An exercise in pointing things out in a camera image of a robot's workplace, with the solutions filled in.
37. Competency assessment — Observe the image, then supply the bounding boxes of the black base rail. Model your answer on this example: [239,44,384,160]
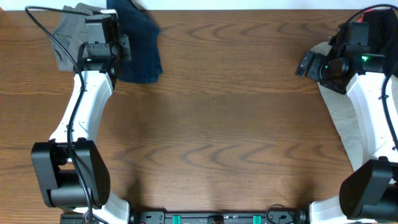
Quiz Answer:
[125,208,309,224]

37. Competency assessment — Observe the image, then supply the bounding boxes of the folded grey shorts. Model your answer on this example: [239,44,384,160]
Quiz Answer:
[52,13,88,72]

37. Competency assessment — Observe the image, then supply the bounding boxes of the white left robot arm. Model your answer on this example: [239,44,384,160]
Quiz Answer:
[31,9,131,223]

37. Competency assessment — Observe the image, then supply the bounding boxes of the khaki beige shorts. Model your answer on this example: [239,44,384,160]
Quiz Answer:
[309,41,398,172]

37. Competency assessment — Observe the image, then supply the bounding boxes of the navy blue shorts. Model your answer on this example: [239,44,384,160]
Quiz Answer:
[106,0,163,84]

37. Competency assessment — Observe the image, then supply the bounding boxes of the black t-shirt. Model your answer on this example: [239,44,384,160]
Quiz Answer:
[364,9,397,74]

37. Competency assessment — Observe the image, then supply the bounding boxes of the red garment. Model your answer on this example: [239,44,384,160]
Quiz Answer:
[357,9,373,22]

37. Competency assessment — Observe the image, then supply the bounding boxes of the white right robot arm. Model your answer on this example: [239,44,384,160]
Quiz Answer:
[295,22,397,223]

